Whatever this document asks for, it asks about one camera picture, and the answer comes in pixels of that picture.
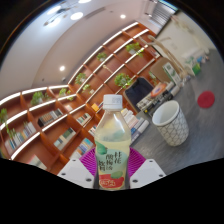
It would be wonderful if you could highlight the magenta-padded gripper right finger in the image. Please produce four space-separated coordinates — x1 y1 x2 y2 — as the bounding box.
128 147 167 190

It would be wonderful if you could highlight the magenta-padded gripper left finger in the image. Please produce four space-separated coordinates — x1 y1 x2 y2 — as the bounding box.
57 147 101 190

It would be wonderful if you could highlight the clear drink bottle white cap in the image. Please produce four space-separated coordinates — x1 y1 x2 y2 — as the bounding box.
93 94 132 191

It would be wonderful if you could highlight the white patterned cup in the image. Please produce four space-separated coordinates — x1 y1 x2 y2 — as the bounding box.
151 99 190 147

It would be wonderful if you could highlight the wooden shelf unit with books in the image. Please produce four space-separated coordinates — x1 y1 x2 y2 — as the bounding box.
0 21 161 171

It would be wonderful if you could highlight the dark book stack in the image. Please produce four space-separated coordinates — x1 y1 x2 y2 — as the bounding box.
135 81 176 113

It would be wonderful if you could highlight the dark office chair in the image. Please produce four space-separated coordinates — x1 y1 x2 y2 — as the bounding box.
123 77 155 104

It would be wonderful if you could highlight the flat round red coaster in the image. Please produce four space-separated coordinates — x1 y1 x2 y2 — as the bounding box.
196 90 216 109

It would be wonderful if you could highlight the green and white carton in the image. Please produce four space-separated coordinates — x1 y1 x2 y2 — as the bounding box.
162 62 183 85

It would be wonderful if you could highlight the green tissue box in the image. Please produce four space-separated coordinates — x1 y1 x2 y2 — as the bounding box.
189 61 203 76

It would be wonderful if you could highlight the white paper stack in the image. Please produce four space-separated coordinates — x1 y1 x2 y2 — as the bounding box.
181 46 206 66

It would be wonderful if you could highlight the white partition panel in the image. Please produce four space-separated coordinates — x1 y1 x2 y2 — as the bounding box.
156 18 214 73

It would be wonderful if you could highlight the branched ceiling lamp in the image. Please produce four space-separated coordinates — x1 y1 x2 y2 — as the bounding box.
43 0 93 28

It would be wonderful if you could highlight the grey curtain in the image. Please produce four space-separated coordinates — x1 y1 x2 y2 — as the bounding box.
146 0 178 28

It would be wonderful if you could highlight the ceiling air vent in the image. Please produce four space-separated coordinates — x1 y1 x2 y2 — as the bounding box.
83 6 108 19

